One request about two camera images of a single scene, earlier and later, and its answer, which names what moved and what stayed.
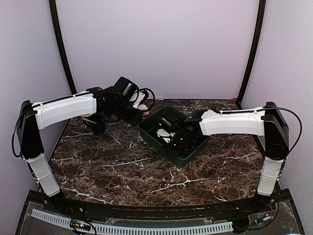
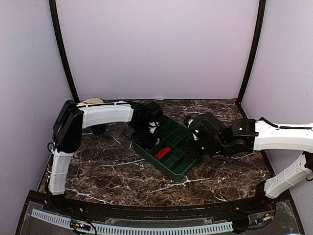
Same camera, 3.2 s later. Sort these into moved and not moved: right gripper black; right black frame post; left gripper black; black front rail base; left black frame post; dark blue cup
Moved: right gripper black; left gripper black
Not moved: dark blue cup; black front rail base; right black frame post; left black frame post
